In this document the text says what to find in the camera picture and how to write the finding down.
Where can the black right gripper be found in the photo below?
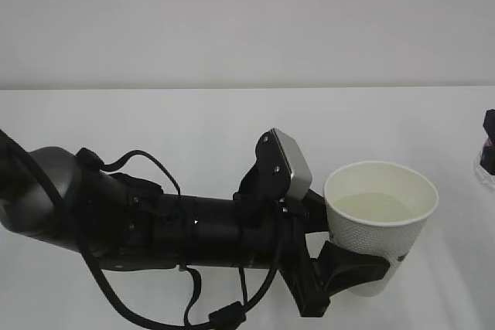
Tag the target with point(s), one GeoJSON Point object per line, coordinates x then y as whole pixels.
{"type": "Point", "coordinates": [487, 153]}

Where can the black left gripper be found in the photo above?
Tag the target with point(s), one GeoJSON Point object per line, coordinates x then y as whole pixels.
{"type": "Point", "coordinates": [310, 281]}

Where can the clear water bottle red label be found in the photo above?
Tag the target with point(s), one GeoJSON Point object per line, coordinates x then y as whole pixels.
{"type": "Point", "coordinates": [482, 175]}

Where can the white paper cup green print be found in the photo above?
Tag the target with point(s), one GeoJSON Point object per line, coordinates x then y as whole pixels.
{"type": "Point", "coordinates": [378, 208]}

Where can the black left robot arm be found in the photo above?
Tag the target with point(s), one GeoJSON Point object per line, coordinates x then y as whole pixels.
{"type": "Point", "coordinates": [119, 222]}

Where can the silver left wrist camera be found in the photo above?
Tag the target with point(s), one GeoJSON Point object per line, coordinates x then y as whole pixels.
{"type": "Point", "coordinates": [299, 171]}

